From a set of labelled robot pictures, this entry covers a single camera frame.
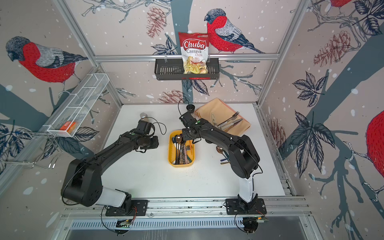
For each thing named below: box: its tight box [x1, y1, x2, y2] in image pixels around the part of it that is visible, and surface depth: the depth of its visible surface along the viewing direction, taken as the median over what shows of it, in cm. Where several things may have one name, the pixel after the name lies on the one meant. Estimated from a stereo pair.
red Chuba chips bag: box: [178, 32, 210, 75], surface depth 85 cm
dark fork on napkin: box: [217, 111, 240, 128], surface depth 113 cm
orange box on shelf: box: [59, 121, 77, 133], surface depth 67 cm
